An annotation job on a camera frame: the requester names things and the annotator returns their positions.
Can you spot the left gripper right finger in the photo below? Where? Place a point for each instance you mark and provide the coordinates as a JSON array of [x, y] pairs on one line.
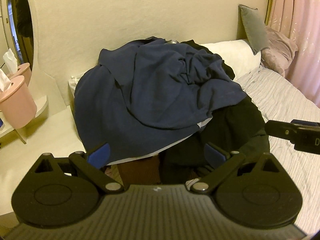
[[224, 164]]

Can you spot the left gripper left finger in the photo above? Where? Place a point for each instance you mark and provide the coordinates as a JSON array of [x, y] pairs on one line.
[[88, 166]]

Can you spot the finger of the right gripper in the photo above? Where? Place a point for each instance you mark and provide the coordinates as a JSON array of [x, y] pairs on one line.
[[290, 130]]

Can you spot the navy blue garment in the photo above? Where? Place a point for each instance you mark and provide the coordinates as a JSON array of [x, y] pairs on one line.
[[147, 95]]

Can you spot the black clothes pile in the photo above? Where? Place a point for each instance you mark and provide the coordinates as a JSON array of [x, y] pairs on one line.
[[225, 134]]

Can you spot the grey striped bedspread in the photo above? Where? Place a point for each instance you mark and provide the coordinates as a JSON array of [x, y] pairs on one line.
[[280, 103]]

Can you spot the dark red garment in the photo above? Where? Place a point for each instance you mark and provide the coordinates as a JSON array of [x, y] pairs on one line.
[[140, 172]]

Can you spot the pink crumpled blanket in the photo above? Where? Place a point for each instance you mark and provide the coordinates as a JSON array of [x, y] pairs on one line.
[[280, 52]]

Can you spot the pink tissue bucket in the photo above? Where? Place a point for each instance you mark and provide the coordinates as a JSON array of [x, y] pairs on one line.
[[16, 99]]

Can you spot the white long bolster pillow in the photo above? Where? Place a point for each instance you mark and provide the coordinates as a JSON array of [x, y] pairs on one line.
[[237, 54]]

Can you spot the grey square pillow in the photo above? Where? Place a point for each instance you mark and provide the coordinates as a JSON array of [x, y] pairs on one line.
[[254, 28]]

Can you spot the white tissue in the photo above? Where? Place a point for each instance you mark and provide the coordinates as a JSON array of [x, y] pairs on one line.
[[5, 82]]

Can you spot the pink curtain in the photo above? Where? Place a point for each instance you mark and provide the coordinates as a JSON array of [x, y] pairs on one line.
[[299, 21]]

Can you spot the oval vanity mirror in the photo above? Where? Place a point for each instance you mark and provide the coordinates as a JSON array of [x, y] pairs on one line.
[[17, 30]]

